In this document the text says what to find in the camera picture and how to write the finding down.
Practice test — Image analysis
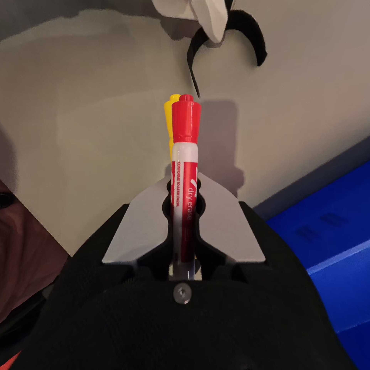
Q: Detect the blue plastic bin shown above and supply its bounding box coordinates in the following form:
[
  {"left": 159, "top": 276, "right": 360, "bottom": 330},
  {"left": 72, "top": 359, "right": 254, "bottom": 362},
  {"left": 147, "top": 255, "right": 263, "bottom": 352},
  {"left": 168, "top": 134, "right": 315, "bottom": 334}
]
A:
[{"left": 266, "top": 160, "right": 370, "bottom": 370}]

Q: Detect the yellow highlighter marker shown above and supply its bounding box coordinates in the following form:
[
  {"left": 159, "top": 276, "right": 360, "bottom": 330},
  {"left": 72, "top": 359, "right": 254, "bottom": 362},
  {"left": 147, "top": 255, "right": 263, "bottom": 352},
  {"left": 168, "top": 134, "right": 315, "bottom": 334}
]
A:
[{"left": 164, "top": 94, "right": 181, "bottom": 159}]

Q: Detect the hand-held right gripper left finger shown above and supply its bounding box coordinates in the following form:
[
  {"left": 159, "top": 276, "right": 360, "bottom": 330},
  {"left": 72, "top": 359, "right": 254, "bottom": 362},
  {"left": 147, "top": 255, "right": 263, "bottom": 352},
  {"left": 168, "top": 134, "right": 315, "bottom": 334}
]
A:
[{"left": 102, "top": 176, "right": 174, "bottom": 279}]

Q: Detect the red dry-erase marker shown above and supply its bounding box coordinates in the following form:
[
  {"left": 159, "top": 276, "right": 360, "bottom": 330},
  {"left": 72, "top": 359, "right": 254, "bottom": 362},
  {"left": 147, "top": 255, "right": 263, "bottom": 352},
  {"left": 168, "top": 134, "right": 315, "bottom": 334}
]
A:
[{"left": 171, "top": 94, "right": 202, "bottom": 280}]

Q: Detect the person's maroon shirt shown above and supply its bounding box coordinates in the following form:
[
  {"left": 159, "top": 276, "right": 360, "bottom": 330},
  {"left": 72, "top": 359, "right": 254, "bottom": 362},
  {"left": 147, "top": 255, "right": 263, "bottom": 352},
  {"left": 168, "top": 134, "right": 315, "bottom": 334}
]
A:
[{"left": 0, "top": 179, "right": 70, "bottom": 324}]

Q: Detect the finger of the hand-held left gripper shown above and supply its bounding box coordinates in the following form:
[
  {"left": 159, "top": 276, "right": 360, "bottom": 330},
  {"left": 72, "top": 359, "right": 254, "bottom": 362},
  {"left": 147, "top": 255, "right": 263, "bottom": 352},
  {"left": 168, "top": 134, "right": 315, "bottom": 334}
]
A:
[
  {"left": 151, "top": 0, "right": 200, "bottom": 21},
  {"left": 191, "top": 0, "right": 229, "bottom": 44}
]

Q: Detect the black hook-and-loop strap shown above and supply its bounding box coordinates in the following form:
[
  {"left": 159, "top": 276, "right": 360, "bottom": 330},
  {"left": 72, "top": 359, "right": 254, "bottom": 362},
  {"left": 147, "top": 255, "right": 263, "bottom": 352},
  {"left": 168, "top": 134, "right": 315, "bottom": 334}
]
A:
[{"left": 186, "top": 9, "right": 268, "bottom": 98}]

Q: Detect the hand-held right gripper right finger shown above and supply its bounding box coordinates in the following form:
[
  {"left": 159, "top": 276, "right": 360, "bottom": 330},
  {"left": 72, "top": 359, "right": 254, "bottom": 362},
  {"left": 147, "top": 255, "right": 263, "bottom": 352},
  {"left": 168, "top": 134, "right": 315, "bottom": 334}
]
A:
[{"left": 197, "top": 173, "right": 266, "bottom": 280}]

